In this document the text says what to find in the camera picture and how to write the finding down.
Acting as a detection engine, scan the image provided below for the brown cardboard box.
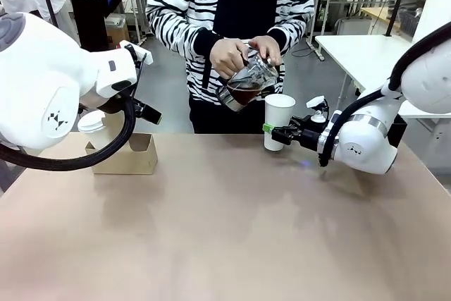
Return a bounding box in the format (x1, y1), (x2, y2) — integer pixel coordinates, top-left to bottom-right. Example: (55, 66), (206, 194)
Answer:
(105, 13), (130, 50)

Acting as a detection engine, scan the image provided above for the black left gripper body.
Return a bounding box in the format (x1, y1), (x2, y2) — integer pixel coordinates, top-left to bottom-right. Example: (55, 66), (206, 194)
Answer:
(132, 100), (163, 125)

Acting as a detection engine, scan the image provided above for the person's right forearm striped sleeve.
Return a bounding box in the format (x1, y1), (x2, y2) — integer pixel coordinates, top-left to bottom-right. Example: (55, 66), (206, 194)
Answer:
(145, 0), (221, 66)

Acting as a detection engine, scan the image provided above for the glass coffee pitcher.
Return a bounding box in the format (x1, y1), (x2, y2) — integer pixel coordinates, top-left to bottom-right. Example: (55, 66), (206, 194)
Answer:
(215, 45), (282, 113)

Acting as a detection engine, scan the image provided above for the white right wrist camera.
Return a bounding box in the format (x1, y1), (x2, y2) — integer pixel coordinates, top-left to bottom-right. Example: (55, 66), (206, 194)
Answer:
(305, 95), (329, 123)

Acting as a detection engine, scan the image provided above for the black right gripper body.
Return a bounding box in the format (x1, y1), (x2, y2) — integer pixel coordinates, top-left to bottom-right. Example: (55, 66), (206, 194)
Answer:
(294, 114), (330, 150)

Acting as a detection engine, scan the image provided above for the wooden top table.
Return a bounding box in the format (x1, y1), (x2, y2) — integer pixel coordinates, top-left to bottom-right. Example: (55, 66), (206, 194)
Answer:
(359, 6), (402, 32)

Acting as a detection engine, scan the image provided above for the person's left hand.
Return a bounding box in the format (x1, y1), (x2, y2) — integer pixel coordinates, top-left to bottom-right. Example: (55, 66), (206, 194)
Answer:
(247, 35), (283, 66)

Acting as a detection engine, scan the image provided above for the person's right hand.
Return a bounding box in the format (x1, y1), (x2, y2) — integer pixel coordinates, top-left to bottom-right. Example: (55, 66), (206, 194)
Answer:
(210, 37), (249, 79)

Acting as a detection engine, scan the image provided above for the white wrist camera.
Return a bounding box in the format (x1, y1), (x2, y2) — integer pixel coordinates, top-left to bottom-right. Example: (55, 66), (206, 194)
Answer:
(118, 40), (154, 66)
(305, 95), (329, 123)

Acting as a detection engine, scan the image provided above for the white table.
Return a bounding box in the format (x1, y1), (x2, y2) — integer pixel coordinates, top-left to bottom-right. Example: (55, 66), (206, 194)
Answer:
(314, 34), (451, 121)

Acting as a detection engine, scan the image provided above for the brown cardboard cup carrier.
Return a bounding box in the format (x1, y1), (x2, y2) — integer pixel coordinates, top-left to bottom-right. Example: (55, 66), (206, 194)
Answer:
(85, 133), (159, 176)

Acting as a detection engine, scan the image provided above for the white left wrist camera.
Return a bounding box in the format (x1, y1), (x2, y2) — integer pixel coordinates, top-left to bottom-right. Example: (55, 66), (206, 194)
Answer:
(118, 40), (154, 66)

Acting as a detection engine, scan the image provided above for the black box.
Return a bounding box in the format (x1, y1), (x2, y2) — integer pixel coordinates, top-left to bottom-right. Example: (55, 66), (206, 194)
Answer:
(387, 113), (409, 147)

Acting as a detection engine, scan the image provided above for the white plastic cup lid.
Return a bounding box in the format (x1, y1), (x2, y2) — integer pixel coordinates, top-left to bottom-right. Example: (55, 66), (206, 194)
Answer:
(77, 109), (106, 134)

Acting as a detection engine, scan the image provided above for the white cabinet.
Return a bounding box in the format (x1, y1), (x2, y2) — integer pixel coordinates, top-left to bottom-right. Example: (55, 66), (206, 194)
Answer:
(336, 17), (373, 37)

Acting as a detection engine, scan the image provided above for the bystander in blue top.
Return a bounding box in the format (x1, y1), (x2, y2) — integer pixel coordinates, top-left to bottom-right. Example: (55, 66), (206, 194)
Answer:
(52, 0), (116, 52)

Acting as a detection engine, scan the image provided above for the black plastic crate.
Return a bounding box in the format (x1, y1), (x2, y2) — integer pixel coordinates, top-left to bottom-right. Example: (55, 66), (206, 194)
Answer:
(397, 8), (426, 34)

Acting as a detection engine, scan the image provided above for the person's left forearm striped sleeve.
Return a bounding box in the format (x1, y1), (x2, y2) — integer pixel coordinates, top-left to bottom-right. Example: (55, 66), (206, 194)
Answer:
(266, 0), (317, 56)

